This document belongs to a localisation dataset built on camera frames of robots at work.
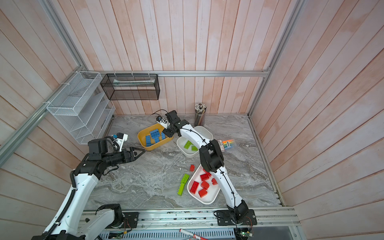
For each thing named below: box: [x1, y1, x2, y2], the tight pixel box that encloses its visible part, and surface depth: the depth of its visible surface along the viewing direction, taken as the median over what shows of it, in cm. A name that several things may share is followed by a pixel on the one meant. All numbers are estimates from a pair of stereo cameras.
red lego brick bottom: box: [198, 188, 208, 198], surface depth 81 cm
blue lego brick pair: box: [150, 129, 160, 143], surface depth 107 cm
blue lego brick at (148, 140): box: [145, 135, 151, 147], surface depth 106 cm
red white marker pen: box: [179, 228, 209, 240], surface depth 71 cm
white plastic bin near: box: [187, 164, 221, 205], surface depth 85 cm
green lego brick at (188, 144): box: [183, 140, 195, 150], surface depth 103 cm
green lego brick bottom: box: [177, 179, 187, 197], surface depth 83 cm
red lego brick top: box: [200, 173, 210, 181], surface depth 88 cm
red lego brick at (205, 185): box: [200, 180, 210, 190], surface depth 85 cm
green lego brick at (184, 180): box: [179, 173, 190, 188], surface depth 88 cm
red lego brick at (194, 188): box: [190, 181, 200, 194], surface depth 83 cm
